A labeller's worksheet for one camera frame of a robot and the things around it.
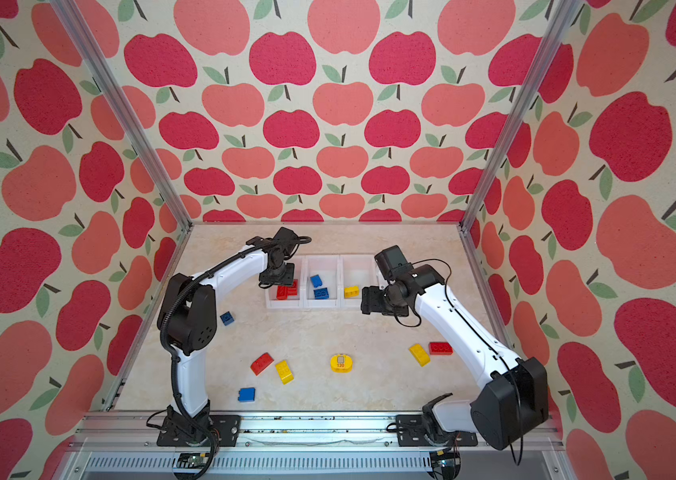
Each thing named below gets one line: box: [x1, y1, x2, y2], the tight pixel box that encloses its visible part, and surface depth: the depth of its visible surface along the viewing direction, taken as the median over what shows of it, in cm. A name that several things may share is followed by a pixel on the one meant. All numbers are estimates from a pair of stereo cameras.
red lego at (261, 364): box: [250, 352, 274, 376], surface depth 86 cm
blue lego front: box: [238, 387, 256, 402], surface depth 82 cm
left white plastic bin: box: [265, 254, 306, 309], surface depth 97 cm
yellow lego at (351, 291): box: [344, 286, 359, 298], surface depth 100 cm
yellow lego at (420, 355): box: [408, 344, 431, 367], surface depth 88 cm
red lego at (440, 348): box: [429, 342, 453, 355], surface depth 88 cm
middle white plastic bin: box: [303, 254, 343, 309], surface depth 101 cm
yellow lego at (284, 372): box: [275, 360, 295, 385], surface depth 85 cm
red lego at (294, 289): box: [287, 279, 299, 296], surface depth 101 cm
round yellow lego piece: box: [330, 354, 353, 374], surface depth 85 cm
